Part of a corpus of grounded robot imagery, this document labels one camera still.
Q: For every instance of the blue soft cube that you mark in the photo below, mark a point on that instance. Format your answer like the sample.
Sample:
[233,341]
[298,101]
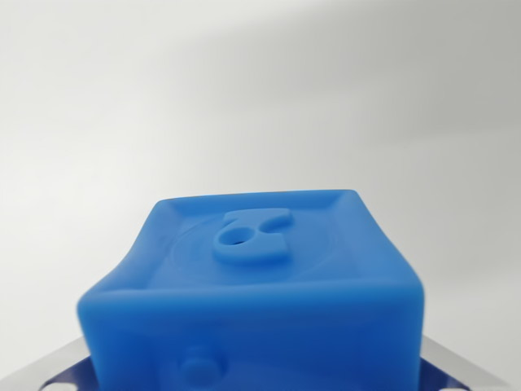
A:
[252,309]

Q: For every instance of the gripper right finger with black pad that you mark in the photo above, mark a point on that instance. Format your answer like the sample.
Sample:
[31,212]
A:
[464,372]

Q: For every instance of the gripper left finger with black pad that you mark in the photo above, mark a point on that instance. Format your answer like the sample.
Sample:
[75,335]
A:
[53,372]

